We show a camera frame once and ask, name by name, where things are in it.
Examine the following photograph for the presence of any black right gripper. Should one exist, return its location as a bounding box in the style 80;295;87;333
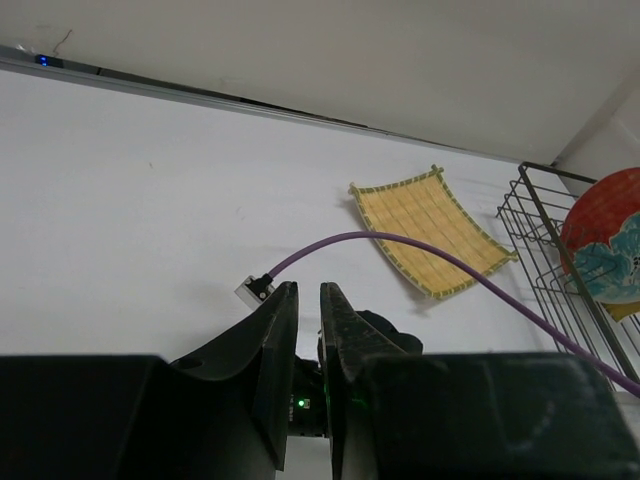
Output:
284;309;425;439

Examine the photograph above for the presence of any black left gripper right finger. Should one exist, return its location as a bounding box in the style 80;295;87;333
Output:
320;283;639;479

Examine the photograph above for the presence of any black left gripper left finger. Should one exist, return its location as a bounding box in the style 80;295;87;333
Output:
1;282;299;479

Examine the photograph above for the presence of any red teal floral plate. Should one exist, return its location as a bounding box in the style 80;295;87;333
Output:
560;167;639;304

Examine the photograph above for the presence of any fan-shaped bamboo tray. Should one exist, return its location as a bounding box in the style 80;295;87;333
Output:
603;302;640;322

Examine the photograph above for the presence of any square bamboo tray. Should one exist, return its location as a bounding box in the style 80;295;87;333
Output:
349;165;517;300

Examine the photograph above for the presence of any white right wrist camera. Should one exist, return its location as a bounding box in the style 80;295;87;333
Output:
234;273;275;310

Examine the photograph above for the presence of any dark wire dish rack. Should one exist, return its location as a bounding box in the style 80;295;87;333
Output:
497;162;639;381

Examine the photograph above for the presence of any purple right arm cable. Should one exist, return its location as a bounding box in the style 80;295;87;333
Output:
252;232;640;399

